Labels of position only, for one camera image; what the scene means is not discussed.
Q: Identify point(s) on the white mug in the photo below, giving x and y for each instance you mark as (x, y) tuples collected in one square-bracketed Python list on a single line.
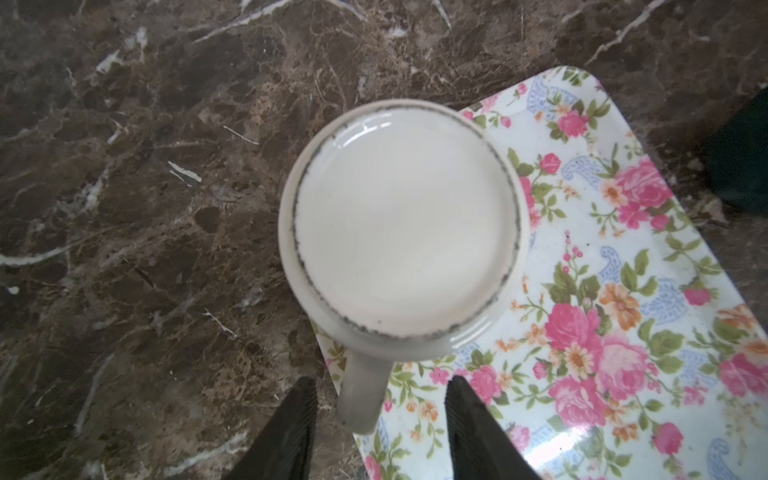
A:
[(403, 233)]

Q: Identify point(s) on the floral rectangular tray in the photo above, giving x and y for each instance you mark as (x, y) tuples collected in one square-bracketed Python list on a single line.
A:
[(627, 353)]

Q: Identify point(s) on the dark teal mug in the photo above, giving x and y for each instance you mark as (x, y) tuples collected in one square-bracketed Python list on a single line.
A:
[(736, 158)]

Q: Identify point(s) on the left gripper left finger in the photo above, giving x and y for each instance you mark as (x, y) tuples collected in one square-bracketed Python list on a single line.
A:
[(284, 447)]

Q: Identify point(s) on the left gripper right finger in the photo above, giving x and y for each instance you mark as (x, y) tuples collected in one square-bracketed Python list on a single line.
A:
[(479, 447)]

